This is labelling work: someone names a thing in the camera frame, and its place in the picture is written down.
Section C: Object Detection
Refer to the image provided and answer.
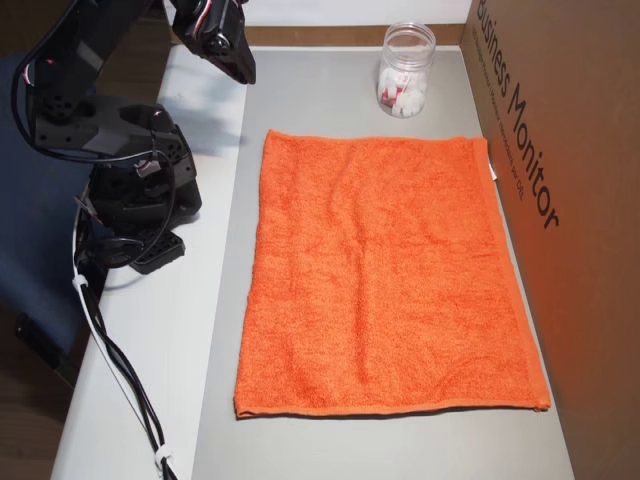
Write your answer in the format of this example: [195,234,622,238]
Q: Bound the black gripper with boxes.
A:
[171,0,259,85]

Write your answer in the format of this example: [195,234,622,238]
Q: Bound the orange terry towel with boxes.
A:
[233,128,553,420]

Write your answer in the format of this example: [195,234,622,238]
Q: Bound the brown back board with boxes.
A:
[242,22,474,50]

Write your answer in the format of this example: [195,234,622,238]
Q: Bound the clear plastic jar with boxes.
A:
[375,20,437,120]

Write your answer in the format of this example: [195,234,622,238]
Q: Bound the white and red jar contents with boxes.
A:
[378,67,429,119]

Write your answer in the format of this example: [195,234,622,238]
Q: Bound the blue office chair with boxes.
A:
[0,49,99,389]

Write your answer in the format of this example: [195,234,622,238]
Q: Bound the cardboard monitor box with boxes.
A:
[460,0,640,480]

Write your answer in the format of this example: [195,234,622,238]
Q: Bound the white cable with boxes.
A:
[72,197,174,471]

